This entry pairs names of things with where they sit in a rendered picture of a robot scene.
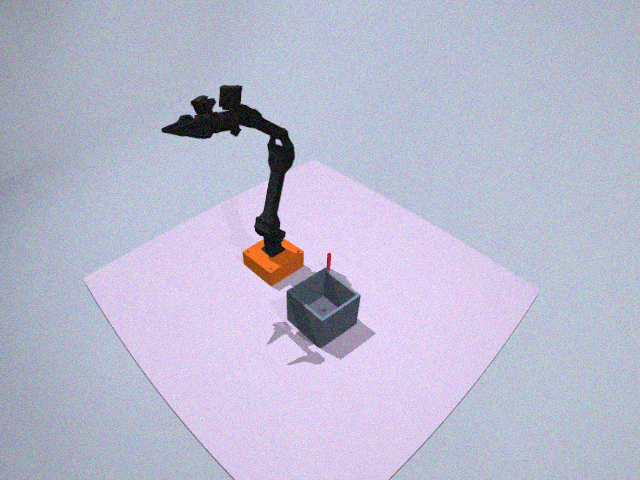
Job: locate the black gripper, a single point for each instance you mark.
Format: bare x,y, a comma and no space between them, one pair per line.
202,126

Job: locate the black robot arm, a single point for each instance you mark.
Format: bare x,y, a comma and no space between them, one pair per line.
281,158

